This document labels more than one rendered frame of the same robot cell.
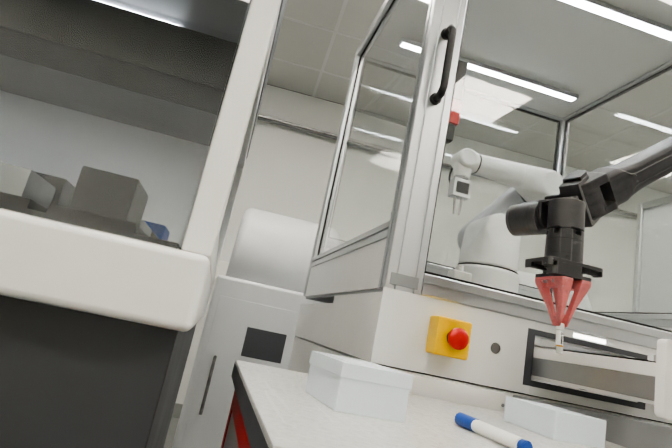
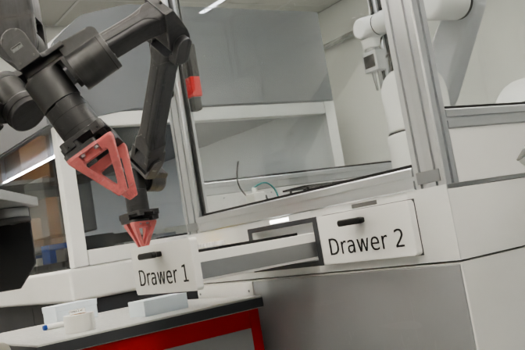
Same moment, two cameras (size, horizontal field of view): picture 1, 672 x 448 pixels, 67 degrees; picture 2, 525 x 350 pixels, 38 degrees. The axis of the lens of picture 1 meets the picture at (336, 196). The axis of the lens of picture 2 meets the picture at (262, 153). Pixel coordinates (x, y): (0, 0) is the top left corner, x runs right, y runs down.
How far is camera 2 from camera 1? 2.33 m
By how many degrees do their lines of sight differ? 64
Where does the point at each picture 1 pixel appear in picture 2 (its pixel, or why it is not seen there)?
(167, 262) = (63, 276)
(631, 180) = (142, 139)
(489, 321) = (230, 234)
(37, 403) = not seen: hidden behind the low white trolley
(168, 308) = (68, 294)
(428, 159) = (180, 138)
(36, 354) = not seen: hidden behind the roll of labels
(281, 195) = not seen: outside the picture
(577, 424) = (134, 306)
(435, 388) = (220, 290)
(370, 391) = (48, 316)
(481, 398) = (239, 289)
